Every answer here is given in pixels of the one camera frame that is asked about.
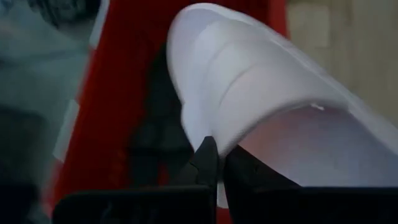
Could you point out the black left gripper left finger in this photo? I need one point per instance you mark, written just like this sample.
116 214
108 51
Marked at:
199 186

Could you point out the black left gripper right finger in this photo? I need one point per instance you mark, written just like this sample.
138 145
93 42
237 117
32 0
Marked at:
255 193

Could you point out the pink slide sandal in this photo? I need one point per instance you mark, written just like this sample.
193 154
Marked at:
248 77

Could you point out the red plastic bin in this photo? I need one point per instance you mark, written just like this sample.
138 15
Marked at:
118 93

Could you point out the white tape strip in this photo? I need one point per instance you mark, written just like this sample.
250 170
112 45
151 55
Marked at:
99 25
66 130

